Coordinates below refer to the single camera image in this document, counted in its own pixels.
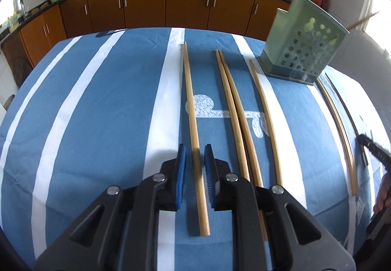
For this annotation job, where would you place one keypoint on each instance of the person's right hand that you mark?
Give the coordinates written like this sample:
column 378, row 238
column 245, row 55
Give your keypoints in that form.
column 384, row 191

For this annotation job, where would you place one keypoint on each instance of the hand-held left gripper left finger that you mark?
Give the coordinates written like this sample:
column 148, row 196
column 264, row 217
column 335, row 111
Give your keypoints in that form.
column 181, row 173

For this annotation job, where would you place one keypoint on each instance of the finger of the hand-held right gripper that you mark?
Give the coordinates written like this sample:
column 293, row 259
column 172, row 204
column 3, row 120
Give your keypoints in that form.
column 375, row 149

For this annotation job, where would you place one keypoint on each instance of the dark woven basket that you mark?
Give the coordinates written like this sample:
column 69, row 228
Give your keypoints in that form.
column 20, row 66

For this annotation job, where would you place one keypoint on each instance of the wooden lower kitchen cabinets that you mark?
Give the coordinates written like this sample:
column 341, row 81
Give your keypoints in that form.
column 143, row 5

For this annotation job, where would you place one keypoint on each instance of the green perforated utensil holder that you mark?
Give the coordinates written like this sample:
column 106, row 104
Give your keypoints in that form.
column 302, row 45

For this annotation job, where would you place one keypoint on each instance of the metal faucet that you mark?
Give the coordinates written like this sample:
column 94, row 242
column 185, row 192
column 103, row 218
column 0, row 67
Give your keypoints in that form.
column 23, row 7

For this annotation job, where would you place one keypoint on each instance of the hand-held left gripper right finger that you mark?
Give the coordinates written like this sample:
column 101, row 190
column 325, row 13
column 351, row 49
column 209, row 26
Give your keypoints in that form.
column 209, row 173

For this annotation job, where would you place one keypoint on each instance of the bright large window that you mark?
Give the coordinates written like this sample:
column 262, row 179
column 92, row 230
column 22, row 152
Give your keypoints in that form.
column 378, row 5

